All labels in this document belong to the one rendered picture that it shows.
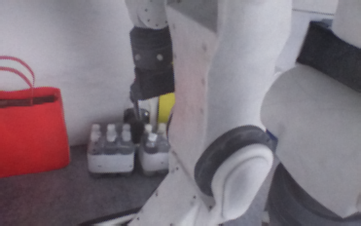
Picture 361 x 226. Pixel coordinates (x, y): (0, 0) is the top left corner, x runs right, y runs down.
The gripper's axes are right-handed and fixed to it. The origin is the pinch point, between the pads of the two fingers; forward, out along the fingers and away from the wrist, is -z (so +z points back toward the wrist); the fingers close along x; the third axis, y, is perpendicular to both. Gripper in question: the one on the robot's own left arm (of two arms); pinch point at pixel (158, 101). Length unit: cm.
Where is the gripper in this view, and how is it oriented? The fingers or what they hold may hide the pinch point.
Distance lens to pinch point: 64.8
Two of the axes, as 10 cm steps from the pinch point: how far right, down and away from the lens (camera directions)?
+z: -0.4, -8.0, -6.0
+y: -4.2, -5.3, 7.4
